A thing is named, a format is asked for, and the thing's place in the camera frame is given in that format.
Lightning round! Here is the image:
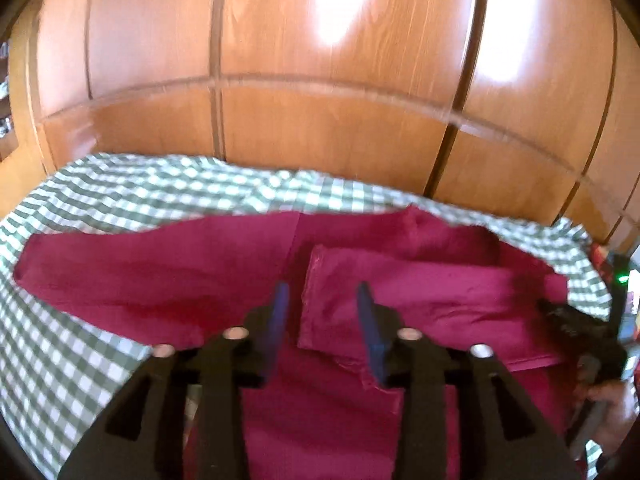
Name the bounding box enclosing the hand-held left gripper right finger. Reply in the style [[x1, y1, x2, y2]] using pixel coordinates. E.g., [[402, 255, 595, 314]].
[[355, 282, 583, 480]]

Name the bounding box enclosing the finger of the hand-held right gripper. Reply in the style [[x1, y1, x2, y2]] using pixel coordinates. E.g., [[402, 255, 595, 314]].
[[537, 300, 608, 346]]

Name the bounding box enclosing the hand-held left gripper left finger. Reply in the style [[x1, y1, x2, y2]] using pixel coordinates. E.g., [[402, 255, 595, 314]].
[[57, 282, 291, 480]]

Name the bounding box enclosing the dark red garment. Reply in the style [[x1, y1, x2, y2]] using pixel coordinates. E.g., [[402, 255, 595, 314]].
[[12, 205, 571, 480]]

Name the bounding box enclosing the person's right hand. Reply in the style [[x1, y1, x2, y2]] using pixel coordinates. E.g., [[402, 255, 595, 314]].
[[595, 382, 640, 456]]

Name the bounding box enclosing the green white checked bedsheet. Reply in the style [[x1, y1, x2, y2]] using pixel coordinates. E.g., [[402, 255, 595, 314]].
[[0, 152, 616, 480]]

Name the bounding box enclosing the wooden wardrobe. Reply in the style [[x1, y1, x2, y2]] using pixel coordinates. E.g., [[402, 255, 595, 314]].
[[7, 0, 640, 256]]

